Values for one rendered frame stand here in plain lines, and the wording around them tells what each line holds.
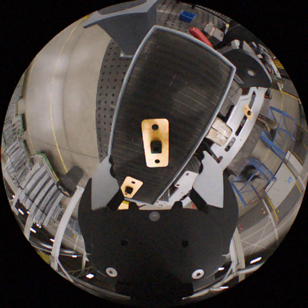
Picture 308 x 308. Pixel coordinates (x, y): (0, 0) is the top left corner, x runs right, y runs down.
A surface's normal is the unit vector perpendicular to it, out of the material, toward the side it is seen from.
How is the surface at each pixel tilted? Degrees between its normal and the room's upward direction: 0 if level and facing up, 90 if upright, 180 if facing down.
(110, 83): 0
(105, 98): 0
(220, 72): 0
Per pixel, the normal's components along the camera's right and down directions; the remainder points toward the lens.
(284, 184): -0.98, -0.18
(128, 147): -0.01, 0.52
